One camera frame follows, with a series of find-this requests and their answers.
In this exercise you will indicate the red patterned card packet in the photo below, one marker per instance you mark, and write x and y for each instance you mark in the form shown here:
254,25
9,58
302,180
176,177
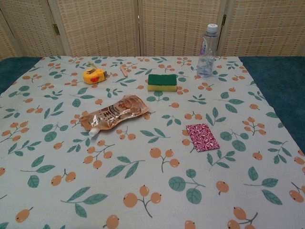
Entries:
202,138

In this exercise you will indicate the brown spouted sauce pouch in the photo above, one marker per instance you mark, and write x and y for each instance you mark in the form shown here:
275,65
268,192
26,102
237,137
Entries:
114,114

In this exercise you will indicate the clear plastic water bottle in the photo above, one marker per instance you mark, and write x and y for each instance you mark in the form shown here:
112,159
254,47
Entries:
206,59

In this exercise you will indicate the green yellow sponge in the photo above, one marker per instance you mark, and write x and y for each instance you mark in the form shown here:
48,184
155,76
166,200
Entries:
162,80

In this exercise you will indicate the woven rattan screen panel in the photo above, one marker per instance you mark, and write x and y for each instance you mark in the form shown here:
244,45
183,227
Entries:
176,26
267,26
31,28
100,26
6,43

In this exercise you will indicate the brass screen hinge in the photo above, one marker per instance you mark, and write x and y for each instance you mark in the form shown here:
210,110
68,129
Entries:
224,20
56,29

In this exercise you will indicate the yellow tape measure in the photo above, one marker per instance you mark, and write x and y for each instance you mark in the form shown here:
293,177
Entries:
93,75

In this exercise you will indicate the floral orange fruit tablecloth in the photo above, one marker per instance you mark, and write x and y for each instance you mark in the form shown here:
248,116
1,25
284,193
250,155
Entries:
152,167

